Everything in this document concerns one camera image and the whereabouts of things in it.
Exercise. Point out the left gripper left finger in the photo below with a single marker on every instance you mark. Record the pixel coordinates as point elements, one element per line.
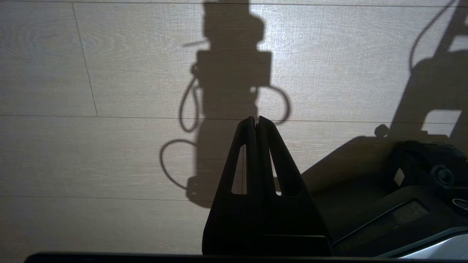
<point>228,219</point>

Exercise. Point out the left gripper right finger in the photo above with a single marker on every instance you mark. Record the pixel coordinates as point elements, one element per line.
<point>289,219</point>

